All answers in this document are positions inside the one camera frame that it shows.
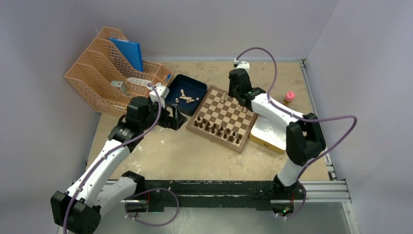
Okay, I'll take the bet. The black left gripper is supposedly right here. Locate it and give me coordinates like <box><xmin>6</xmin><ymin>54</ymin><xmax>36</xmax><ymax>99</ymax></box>
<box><xmin>140</xmin><ymin>97</ymin><xmax>186</xmax><ymax>131</ymax></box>

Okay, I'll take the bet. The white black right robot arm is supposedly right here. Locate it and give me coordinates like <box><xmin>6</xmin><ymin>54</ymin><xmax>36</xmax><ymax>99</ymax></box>
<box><xmin>228</xmin><ymin>68</ymin><xmax>326</xmax><ymax>198</ymax></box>

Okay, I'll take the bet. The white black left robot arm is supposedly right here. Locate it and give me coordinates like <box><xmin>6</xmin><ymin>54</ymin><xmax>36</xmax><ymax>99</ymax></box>
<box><xmin>51</xmin><ymin>97</ymin><xmax>187</xmax><ymax>234</ymax></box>

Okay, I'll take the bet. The wooden chess board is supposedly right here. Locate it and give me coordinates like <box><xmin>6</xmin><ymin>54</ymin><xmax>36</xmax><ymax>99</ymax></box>
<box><xmin>186</xmin><ymin>86</ymin><xmax>258</xmax><ymax>154</ymax></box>

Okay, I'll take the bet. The dark blue tray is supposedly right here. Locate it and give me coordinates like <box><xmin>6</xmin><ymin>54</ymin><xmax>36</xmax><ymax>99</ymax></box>
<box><xmin>165</xmin><ymin>74</ymin><xmax>207</xmax><ymax>116</ymax></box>

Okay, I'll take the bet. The pink capped small bottle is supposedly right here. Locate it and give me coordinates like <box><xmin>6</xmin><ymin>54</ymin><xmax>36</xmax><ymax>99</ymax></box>
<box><xmin>283</xmin><ymin>91</ymin><xmax>295</xmax><ymax>105</ymax></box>

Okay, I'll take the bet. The gold metal tin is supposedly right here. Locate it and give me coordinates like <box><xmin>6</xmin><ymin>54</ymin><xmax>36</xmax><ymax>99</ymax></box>
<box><xmin>249</xmin><ymin>115</ymin><xmax>286</xmax><ymax>155</ymax></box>

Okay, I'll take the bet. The white paper pack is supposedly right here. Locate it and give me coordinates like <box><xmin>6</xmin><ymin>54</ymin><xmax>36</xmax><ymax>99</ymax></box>
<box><xmin>127</xmin><ymin>77</ymin><xmax>150</xmax><ymax>87</ymax></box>

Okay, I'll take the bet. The grey box red label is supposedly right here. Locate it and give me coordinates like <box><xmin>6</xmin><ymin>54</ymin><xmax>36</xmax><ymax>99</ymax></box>
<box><xmin>111</xmin><ymin>80</ymin><xmax>129</xmax><ymax>96</ymax></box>

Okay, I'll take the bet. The blue folder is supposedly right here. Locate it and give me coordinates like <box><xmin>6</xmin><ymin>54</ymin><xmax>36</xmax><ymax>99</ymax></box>
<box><xmin>108</xmin><ymin>37</ymin><xmax>143</xmax><ymax>72</ymax></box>

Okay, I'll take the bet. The peach plastic file organizer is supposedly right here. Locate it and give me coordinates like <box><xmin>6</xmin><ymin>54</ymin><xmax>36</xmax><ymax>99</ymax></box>
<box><xmin>65</xmin><ymin>27</ymin><xmax>172</xmax><ymax>116</ymax></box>

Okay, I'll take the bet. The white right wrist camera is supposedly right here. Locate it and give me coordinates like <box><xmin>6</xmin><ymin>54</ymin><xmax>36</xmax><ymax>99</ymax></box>
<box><xmin>233</xmin><ymin>59</ymin><xmax>250</xmax><ymax>73</ymax></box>

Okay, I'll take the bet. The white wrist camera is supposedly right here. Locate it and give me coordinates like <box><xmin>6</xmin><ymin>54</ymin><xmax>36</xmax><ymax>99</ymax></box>
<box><xmin>148</xmin><ymin>85</ymin><xmax>169</xmax><ymax>108</ymax></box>
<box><xmin>233</xmin><ymin>59</ymin><xmax>250</xmax><ymax>73</ymax></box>

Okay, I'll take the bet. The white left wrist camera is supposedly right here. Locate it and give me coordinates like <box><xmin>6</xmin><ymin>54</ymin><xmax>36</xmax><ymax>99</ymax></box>
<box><xmin>148</xmin><ymin>85</ymin><xmax>169</xmax><ymax>108</ymax></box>

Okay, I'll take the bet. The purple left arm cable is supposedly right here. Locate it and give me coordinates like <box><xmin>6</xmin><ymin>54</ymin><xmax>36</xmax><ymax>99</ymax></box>
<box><xmin>63</xmin><ymin>83</ymin><xmax>163</xmax><ymax>234</ymax></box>

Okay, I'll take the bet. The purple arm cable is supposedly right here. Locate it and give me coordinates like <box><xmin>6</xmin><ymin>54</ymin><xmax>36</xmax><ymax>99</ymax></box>
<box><xmin>235</xmin><ymin>47</ymin><xmax>358</xmax><ymax>181</ymax></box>
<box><xmin>63</xmin><ymin>83</ymin><xmax>163</xmax><ymax>234</ymax></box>

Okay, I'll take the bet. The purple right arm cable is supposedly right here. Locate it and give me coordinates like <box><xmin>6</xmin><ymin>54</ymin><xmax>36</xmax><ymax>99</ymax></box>
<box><xmin>235</xmin><ymin>47</ymin><xmax>358</xmax><ymax>181</ymax></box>

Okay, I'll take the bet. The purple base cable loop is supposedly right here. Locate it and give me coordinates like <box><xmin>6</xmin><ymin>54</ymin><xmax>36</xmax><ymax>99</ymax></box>
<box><xmin>124</xmin><ymin>187</ymin><xmax>180</xmax><ymax>227</ymax></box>

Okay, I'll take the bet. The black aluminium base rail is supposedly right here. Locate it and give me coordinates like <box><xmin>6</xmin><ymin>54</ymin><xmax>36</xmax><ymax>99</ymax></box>
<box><xmin>66</xmin><ymin>179</ymin><xmax>352</xmax><ymax>214</ymax></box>

